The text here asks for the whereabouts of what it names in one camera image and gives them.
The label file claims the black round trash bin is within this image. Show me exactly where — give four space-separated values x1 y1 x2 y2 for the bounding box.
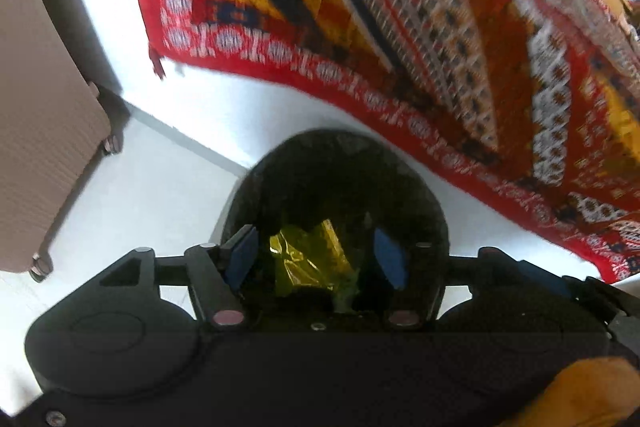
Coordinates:
222 129 449 321

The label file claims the left hand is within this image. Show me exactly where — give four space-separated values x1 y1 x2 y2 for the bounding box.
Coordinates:
502 357 639 427

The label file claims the gold foil wrapper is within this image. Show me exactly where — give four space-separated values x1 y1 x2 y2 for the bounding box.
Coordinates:
269 219 366 313

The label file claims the red patterned tablecloth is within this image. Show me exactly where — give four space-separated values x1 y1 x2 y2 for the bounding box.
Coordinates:
139 0 639 283

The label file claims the beige ribbed suitcase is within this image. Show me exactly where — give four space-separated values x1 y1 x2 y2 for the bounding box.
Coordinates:
1 0 119 282

